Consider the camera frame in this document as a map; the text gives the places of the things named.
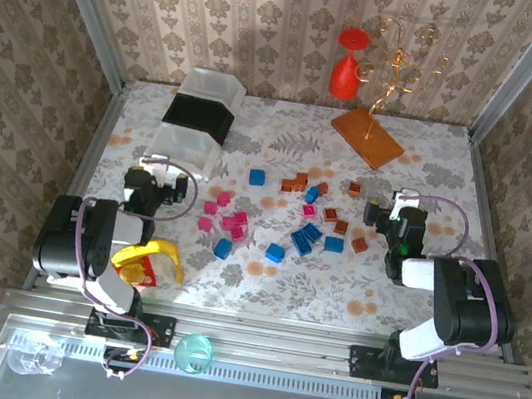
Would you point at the orange lego brick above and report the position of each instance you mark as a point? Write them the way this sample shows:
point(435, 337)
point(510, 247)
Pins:
point(355, 188)
point(303, 179)
point(341, 227)
point(322, 187)
point(330, 215)
point(288, 186)
point(359, 245)

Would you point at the pink lego brick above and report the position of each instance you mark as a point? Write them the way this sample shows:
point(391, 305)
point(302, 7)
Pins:
point(228, 223)
point(205, 223)
point(223, 199)
point(241, 218)
point(210, 208)
point(238, 233)
point(309, 211)

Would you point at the white plastic bin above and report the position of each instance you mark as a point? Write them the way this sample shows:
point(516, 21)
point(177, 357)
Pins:
point(180, 148)
point(210, 84)

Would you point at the long blue lego brick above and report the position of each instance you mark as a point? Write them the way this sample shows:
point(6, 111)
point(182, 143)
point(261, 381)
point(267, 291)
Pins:
point(314, 231)
point(301, 242)

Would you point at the black plastic bin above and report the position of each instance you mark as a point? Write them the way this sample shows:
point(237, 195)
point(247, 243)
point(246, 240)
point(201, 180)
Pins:
point(193, 114)

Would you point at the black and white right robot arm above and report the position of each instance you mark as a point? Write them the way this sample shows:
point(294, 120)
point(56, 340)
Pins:
point(474, 303)

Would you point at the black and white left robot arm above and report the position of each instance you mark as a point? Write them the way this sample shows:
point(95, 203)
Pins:
point(72, 240)

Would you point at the orange yellow toy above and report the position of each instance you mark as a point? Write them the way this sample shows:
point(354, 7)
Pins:
point(133, 273)

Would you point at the red flat piece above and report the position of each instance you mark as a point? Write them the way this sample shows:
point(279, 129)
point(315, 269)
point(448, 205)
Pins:
point(149, 274)

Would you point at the floral patterned tablecloth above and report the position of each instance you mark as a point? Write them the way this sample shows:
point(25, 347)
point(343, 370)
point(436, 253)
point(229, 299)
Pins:
point(282, 288)

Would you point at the red goblet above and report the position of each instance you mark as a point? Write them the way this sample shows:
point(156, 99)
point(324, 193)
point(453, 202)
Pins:
point(344, 78)

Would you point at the teal translucent cup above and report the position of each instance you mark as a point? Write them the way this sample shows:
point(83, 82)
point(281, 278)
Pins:
point(193, 355)

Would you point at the clear plastic cup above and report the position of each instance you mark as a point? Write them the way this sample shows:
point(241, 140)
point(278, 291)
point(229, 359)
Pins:
point(36, 358)

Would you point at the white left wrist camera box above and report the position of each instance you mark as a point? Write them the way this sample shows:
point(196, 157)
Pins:
point(157, 169)

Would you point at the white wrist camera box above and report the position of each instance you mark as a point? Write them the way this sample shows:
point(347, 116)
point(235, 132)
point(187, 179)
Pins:
point(403, 201)
point(157, 169)

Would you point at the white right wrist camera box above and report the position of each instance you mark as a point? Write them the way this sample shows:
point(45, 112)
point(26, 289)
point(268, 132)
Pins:
point(403, 201)

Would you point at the aluminium side rail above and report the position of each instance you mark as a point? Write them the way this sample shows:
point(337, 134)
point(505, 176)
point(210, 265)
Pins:
point(484, 204)
point(95, 142)

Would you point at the aluminium frame post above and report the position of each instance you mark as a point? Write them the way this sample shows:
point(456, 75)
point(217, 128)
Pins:
point(525, 73)
point(87, 4)

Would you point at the aluminium front rail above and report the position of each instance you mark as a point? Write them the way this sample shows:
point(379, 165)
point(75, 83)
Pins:
point(264, 341)

